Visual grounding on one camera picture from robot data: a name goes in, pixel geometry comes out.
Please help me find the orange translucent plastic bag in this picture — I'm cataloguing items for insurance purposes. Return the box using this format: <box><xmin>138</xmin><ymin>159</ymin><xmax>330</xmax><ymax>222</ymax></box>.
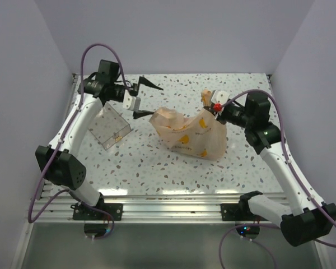
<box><xmin>149</xmin><ymin>89</ymin><xmax>227</xmax><ymax>160</ymax></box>

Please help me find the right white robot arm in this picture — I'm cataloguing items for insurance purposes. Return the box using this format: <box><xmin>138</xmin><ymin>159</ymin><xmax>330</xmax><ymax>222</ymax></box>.
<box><xmin>211</xmin><ymin>90</ymin><xmax>336</xmax><ymax>247</ymax></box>

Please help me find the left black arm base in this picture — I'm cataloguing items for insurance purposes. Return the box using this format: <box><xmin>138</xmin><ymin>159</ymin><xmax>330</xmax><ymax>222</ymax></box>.
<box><xmin>70</xmin><ymin>201</ymin><xmax>123</xmax><ymax>221</ymax></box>

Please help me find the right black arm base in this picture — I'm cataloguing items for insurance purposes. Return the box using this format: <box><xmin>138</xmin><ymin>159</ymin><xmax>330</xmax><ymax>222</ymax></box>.
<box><xmin>220</xmin><ymin>191</ymin><xmax>266</xmax><ymax>222</ymax></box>

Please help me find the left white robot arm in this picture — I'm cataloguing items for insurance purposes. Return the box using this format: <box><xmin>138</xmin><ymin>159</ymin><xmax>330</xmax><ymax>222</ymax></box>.
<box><xmin>35</xmin><ymin>60</ymin><xmax>160</xmax><ymax>220</ymax></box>

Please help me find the clear plastic tray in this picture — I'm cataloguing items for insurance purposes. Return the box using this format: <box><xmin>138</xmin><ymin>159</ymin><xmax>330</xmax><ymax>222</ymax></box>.
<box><xmin>88</xmin><ymin>103</ymin><xmax>132</xmax><ymax>150</ymax></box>

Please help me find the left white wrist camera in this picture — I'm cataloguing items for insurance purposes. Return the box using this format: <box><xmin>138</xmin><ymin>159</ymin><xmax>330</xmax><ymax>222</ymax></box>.
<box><xmin>123</xmin><ymin>92</ymin><xmax>141</xmax><ymax>111</ymax></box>

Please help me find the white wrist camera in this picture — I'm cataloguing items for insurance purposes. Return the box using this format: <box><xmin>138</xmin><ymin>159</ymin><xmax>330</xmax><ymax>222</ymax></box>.
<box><xmin>123</xmin><ymin>92</ymin><xmax>141</xmax><ymax>111</ymax></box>
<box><xmin>210</xmin><ymin>90</ymin><xmax>230</xmax><ymax>113</ymax></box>

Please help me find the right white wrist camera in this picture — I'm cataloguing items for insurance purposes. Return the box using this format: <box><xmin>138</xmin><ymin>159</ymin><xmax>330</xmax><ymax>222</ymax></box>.
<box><xmin>210</xmin><ymin>90</ymin><xmax>230</xmax><ymax>113</ymax></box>

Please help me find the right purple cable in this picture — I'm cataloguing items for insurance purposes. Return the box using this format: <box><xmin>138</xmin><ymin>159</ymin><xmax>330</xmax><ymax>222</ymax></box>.
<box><xmin>218</xmin><ymin>89</ymin><xmax>336</xmax><ymax>269</ymax></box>

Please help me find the aluminium mounting rail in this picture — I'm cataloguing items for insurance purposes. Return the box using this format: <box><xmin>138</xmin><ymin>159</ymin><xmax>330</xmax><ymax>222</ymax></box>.
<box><xmin>25</xmin><ymin>193</ymin><xmax>320</xmax><ymax>224</ymax></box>

